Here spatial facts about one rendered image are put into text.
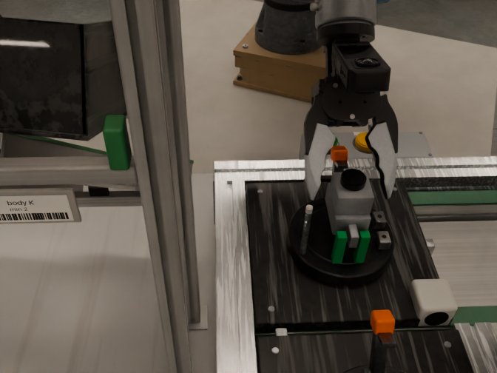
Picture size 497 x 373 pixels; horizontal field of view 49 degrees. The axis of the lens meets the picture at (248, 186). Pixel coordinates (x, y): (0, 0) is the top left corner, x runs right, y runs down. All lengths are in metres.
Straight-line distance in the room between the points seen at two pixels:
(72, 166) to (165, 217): 0.07
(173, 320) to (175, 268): 0.08
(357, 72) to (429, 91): 0.70
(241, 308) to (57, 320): 0.28
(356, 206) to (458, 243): 0.25
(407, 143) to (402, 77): 0.38
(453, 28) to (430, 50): 2.08
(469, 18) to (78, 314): 3.17
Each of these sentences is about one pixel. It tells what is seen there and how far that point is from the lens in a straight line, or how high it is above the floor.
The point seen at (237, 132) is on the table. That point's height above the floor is 0.86.
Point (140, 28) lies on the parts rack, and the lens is 0.28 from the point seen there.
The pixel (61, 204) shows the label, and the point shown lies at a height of 1.28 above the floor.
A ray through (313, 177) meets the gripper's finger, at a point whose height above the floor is 1.09.
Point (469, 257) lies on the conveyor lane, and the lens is 0.86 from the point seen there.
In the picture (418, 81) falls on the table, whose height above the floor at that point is 0.86.
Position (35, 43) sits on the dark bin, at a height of 1.36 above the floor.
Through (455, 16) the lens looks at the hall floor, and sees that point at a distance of 3.64.
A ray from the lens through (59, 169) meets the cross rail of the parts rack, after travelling 0.35.
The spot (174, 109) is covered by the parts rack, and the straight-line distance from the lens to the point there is 0.52.
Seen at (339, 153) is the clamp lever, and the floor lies 1.07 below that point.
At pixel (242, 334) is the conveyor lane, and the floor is 0.96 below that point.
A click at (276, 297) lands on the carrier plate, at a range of 0.69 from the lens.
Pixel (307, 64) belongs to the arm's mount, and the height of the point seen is 0.95.
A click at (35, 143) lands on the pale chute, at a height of 1.17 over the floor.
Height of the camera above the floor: 1.54
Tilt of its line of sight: 45 degrees down
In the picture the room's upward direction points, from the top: 2 degrees clockwise
